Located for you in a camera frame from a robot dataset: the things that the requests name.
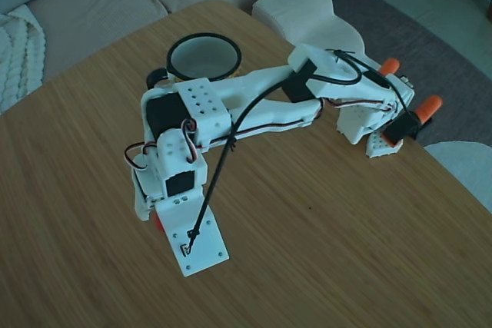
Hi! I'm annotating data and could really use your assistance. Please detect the white fabric chair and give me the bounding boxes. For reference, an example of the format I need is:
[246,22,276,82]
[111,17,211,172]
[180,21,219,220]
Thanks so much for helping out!
[424,140,492,214]
[251,0,366,64]

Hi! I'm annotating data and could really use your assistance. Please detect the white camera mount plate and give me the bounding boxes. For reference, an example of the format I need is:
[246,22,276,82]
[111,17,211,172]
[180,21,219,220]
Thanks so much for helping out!
[152,184,231,277]

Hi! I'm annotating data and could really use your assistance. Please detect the grey rug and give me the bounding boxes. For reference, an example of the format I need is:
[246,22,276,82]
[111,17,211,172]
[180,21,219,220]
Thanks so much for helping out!
[330,0,492,148]

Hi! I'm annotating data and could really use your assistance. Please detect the patterned enamel cup black rim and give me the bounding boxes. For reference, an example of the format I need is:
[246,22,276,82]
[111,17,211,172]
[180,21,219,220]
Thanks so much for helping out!
[145,33,243,85]

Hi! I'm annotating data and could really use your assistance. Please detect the white knitted blanket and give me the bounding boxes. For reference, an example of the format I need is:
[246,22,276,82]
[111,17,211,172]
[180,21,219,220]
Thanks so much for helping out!
[0,4,47,114]

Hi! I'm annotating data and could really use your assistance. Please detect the orange and black clamp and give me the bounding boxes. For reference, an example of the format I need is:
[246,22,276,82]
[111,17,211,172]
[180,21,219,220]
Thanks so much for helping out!
[383,94,444,148]
[378,58,401,76]

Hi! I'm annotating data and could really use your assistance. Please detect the beige sofa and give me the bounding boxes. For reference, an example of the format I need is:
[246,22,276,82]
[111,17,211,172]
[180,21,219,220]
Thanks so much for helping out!
[0,0,336,85]

